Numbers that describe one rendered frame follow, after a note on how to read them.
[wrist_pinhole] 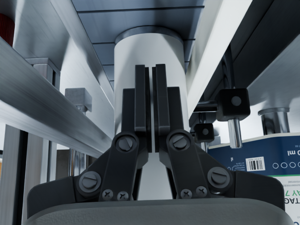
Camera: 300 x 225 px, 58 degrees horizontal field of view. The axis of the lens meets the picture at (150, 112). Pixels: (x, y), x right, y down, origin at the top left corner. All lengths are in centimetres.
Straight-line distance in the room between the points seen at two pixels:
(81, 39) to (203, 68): 9
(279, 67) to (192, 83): 12
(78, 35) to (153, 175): 11
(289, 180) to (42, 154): 33
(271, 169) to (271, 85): 15
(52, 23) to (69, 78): 14
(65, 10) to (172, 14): 6
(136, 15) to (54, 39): 15
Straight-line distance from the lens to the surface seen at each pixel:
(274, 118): 45
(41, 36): 31
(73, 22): 19
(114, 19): 18
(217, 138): 65
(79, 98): 29
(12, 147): 34
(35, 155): 33
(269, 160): 44
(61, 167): 496
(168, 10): 18
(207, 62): 16
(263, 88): 34
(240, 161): 49
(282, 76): 31
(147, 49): 18
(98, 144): 16
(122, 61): 18
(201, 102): 29
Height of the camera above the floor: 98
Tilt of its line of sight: 14 degrees down
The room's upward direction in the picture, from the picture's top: 178 degrees clockwise
